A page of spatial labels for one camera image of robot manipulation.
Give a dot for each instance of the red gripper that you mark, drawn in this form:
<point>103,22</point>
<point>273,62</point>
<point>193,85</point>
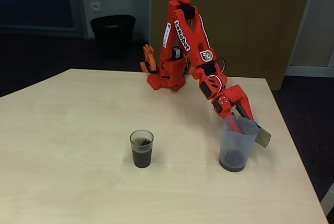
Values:
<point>235,98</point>

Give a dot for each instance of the red robot arm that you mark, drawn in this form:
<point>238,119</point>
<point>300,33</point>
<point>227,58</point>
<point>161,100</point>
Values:
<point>182,38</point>

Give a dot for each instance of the clear plastic cup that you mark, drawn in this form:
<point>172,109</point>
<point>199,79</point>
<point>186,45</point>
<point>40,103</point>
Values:
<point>141,153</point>

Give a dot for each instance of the white chair part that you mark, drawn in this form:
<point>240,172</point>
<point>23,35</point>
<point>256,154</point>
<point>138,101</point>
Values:
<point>328,200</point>

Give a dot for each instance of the black waste bin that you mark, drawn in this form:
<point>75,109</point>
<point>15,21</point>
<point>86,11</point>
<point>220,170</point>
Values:
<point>113,36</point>

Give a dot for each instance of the clear plastic pitcher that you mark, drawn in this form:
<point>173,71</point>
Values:
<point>235,153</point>

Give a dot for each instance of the white wall socket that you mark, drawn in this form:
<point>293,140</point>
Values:
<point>95,6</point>

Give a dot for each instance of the dark window with frame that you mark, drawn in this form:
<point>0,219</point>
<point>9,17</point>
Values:
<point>34,2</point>

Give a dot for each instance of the brown pin board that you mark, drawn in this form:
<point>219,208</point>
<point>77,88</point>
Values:
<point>248,20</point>

